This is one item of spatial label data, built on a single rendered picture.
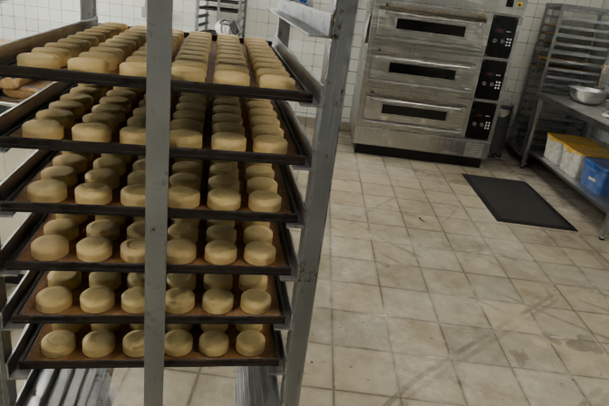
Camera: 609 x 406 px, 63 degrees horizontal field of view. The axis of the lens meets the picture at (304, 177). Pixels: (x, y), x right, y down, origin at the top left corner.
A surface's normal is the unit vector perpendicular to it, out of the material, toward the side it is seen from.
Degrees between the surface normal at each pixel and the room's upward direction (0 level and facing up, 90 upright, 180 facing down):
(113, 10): 90
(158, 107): 90
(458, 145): 90
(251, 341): 0
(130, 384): 0
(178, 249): 0
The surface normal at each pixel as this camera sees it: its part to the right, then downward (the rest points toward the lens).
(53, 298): 0.12, -0.93
